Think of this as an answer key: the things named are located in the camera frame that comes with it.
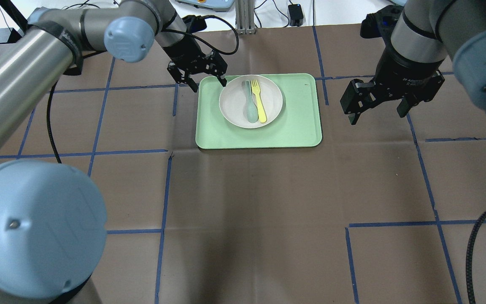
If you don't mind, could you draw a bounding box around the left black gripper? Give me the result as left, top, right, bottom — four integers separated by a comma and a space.
161, 33, 228, 92

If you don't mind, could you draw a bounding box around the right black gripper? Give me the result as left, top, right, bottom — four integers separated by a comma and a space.
340, 51, 444, 125

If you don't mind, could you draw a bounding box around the white round plate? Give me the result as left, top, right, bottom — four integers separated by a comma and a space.
219, 75, 284, 129

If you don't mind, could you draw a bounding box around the yellow plastic fork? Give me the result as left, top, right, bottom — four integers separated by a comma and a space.
250, 79, 267, 123

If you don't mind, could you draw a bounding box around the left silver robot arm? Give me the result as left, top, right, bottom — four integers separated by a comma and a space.
0, 0, 228, 304

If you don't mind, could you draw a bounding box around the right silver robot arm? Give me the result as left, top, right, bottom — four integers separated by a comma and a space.
340, 0, 486, 125

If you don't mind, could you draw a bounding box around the teal green spoon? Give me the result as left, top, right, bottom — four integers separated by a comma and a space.
242, 80, 259, 123

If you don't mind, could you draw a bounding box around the teach pendant with screen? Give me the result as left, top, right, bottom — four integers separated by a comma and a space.
177, 0, 235, 12

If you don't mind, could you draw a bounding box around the black power adapter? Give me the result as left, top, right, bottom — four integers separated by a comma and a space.
288, 3, 305, 27

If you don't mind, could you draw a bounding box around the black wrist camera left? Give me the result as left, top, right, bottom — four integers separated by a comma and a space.
182, 15, 208, 33

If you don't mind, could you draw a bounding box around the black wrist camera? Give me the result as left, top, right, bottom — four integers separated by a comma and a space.
359, 5, 403, 40
182, 15, 208, 33

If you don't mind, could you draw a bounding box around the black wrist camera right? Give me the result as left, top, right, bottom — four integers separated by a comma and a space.
359, 5, 403, 40

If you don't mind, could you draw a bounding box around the aluminium frame post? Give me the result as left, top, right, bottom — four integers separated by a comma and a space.
235, 0, 257, 35

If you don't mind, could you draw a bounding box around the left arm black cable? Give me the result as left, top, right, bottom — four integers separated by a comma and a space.
46, 15, 240, 164

